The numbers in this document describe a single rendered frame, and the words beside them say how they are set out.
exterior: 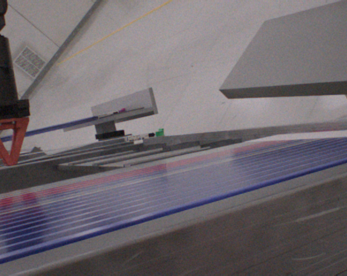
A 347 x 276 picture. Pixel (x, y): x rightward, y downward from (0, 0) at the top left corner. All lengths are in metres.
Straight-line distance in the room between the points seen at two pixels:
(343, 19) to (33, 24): 8.09
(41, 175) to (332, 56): 0.60
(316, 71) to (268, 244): 0.73
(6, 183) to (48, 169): 0.08
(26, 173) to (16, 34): 7.94
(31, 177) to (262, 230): 0.68
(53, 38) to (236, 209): 8.76
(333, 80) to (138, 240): 0.73
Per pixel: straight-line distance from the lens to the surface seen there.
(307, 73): 0.95
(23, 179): 0.86
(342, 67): 0.90
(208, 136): 0.76
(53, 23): 9.01
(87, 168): 0.73
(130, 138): 0.84
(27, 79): 8.64
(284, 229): 0.23
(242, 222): 0.21
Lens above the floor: 1.08
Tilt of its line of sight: 24 degrees down
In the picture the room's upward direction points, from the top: 50 degrees counter-clockwise
